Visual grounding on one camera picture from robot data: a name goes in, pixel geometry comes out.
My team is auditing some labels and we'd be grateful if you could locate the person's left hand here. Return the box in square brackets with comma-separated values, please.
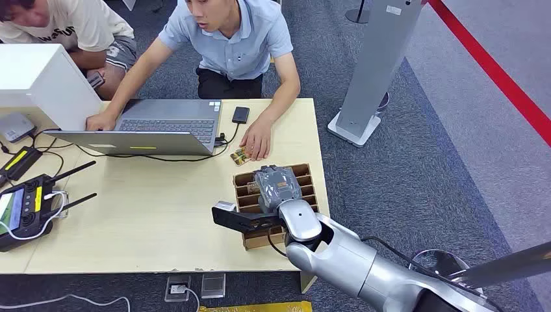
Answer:
[239, 120, 273, 162]

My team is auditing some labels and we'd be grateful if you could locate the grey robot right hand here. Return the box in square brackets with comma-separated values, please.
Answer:
[253, 164, 303, 215]

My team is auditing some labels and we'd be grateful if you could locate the dark smartphone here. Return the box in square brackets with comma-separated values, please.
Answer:
[86, 71, 106, 90]

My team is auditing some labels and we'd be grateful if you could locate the wooden slotted card organizer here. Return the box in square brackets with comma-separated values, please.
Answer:
[233, 162, 320, 251]

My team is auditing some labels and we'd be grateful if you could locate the person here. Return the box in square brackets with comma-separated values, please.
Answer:
[0, 0, 138, 101]
[85, 0, 301, 162]

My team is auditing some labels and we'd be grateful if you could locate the black portable drive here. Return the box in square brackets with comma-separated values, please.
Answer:
[231, 106, 251, 125]

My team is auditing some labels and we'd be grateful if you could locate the white box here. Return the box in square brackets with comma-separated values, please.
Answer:
[0, 43, 103, 132]

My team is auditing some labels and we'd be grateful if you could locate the grey laptop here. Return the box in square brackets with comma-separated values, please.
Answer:
[43, 99, 224, 157]

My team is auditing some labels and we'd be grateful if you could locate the grey mini computer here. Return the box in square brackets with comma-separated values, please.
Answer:
[0, 112, 37, 144]

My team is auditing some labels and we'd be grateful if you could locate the black adapter yellow label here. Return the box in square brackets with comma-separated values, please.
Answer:
[0, 146, 43, 183]

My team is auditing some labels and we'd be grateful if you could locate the wooden table leg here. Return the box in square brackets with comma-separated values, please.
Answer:
[300, 271, 318, 295]

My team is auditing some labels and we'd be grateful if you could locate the black remote controller with antennas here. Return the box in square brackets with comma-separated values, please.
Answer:
[0, 160, 97, 253]

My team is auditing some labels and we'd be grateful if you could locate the grey floor cover plate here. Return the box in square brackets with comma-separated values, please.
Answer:
[201, 272, 226, 299]

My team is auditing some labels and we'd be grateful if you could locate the yellow mat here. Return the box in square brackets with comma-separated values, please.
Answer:
[198, 300, 313, 312]

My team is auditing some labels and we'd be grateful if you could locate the grey kiosk pillar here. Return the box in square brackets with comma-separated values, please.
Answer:
[327, 0, 425, 149]

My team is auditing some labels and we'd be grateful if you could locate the floor power socket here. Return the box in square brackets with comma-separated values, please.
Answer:
[164, 275, 192, 303]

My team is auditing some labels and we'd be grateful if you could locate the dark stanchion base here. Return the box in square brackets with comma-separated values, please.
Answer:
[344, 0, 372, 25]

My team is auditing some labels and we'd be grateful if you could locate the black power cable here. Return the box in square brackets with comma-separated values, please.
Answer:
[27, 128, 76, 177]

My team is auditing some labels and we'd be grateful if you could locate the black laptop cable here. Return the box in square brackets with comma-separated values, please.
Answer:
[75, 123, 240, 163]

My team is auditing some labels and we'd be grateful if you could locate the white controller cable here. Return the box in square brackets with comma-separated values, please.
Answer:
[0, 191, 70, 241]

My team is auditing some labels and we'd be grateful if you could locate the white socket cable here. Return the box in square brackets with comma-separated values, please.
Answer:
[183, 287, 201, 312]

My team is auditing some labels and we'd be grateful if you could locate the white floor cable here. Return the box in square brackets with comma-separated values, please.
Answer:
[0, 294, 131, 312]

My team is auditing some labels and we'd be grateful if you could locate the chrome stanchion post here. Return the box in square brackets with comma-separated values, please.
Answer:
[409, 242, 551, 298]

